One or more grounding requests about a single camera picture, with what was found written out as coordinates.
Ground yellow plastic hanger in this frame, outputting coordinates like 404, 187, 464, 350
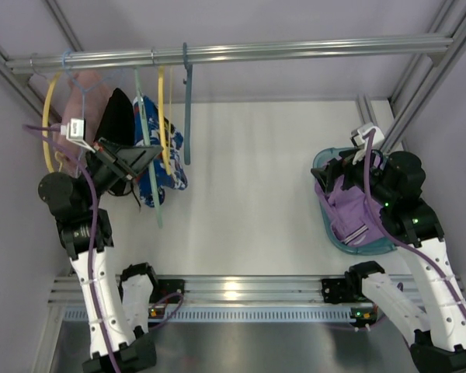
42, 71, 62, 173
158, 66, 171, 176

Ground aluminium hanging rail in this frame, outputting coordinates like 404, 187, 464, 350
5, 33, 454, 74

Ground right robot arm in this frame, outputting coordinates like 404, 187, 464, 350
311, 148, 466, 372

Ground light blue wire hanger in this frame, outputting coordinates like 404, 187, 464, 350
61, 49, 121, 178

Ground purple garment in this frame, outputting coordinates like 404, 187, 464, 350
314, 153, 393, 246

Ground pink garment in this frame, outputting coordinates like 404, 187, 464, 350
54, 71, 110, 176

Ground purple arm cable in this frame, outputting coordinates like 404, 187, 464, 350
363, 130, 466, 345
22, 123, 186, 373

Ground teal plastic hanger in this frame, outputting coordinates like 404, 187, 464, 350
183, 43, 193, 166

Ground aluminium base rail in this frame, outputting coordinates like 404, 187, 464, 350
47, 274, 423, 306

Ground slotted cable duct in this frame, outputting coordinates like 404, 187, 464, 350
61, 305, 377, 323

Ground blue red white patterned trousers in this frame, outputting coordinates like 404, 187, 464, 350
137, 96, 188, 207

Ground teal plastic basket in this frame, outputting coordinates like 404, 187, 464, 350
311, 145, 399, 256

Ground aluminium frame post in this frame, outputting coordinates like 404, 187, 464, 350
355, 0, 466, 156

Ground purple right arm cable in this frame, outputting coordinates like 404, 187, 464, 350
363, 130, 466, 345

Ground mint green plastic hanger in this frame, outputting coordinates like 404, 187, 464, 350
133, 68, 165, 228

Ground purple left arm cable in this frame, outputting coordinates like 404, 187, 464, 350
22, 123, 186, 373

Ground black garment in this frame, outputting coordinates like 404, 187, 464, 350
93, 88, 137, 200

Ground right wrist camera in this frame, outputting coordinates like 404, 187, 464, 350
350, 122, 384, 165

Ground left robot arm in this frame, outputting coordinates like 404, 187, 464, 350
38, 138, 162, 372

